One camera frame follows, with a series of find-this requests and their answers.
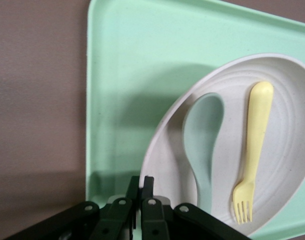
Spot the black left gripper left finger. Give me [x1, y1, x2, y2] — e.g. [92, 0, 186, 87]
[2, 175, 141, 240]

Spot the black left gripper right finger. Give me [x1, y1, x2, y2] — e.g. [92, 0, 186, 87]
[141, 175, 253, 240]

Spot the yellow plastic fork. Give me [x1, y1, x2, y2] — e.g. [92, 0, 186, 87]
[232, 81, 275, 225]

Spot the round cream plate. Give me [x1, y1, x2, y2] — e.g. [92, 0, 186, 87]
[139, 52, 305, 237]

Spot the pale green plastic spoon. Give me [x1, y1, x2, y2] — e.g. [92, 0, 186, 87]
[181, 92, 225, 216]

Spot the light green rectangular tray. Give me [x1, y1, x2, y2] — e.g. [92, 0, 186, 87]
[85, 0, 305, 240]

